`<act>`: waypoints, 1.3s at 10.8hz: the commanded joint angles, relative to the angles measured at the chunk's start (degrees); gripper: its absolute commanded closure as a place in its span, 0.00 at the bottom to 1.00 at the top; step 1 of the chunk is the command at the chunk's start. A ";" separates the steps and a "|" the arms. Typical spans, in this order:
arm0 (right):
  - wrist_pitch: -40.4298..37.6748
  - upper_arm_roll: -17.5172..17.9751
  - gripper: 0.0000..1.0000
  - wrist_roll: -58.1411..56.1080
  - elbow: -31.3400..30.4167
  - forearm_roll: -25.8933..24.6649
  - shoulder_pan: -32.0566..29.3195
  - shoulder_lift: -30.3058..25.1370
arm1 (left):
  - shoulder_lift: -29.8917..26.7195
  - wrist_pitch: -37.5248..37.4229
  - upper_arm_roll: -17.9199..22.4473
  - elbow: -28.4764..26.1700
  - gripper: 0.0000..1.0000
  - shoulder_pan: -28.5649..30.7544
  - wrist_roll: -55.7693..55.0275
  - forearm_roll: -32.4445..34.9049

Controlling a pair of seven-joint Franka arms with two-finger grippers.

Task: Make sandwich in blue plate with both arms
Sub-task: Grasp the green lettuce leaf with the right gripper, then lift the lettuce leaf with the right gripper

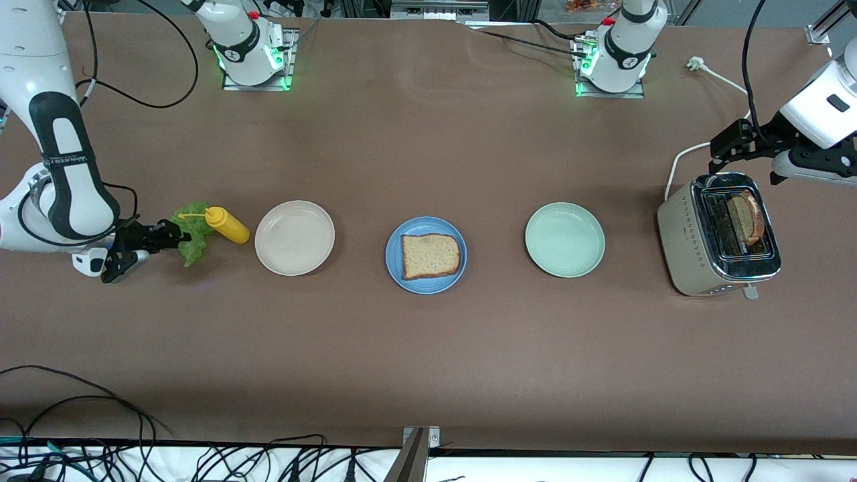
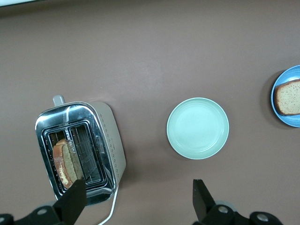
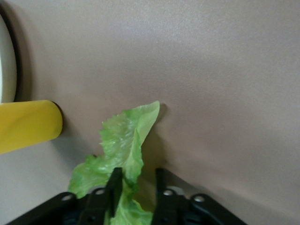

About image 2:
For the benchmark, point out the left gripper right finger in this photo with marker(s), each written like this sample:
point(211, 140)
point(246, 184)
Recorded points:
point(201, 201)

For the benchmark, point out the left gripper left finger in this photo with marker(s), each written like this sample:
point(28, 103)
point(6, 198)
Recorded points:
point(72, 201)

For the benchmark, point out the brown bread slice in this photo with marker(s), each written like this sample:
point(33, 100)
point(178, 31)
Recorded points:
point(63, 161)
point(289, 98)

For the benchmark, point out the pale green round plate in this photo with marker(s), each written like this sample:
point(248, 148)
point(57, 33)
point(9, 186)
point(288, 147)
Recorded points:
point(198, 129)

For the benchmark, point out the blue round plate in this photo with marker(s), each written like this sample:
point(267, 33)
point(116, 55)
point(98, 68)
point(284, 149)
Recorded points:
point(288, 122)

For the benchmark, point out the beige chrome two-slot toaster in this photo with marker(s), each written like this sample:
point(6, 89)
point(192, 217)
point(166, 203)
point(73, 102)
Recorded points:
point(112, 140)

